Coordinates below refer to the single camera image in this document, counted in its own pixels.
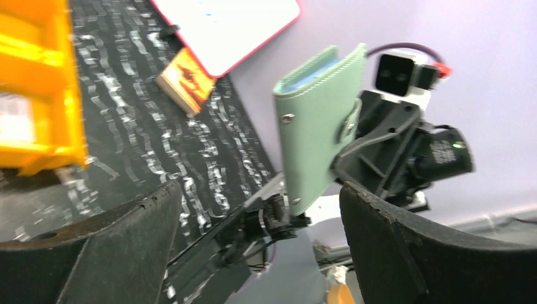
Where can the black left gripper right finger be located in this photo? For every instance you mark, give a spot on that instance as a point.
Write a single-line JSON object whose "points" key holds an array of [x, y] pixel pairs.
{"points": [[401, 257]]}

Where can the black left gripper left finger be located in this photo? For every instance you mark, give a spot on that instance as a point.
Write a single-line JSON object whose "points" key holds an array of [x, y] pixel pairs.
{"points": [[118, 256]]}

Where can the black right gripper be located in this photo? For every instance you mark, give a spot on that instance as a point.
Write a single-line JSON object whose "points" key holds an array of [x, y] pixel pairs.
{"points": [[393, 157]]}

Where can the mint green card holder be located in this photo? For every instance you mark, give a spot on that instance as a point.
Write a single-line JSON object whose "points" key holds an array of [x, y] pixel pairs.
{"points": [[317, 108]]}

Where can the orange three-compartment bin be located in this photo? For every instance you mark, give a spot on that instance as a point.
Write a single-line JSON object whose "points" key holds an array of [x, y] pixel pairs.
{"points": [[42, 124]]}

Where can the pink framed whiteboard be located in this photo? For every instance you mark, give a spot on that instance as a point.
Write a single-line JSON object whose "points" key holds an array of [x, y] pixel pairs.
{"points": [[221, 34]]}

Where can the orange cover book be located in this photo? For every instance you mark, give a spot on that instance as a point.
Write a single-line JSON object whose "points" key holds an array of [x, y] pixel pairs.
{"points": [[186, 83]]}

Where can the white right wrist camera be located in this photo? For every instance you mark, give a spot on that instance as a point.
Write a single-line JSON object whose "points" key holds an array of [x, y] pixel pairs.
{"points": [[408, 72]]}

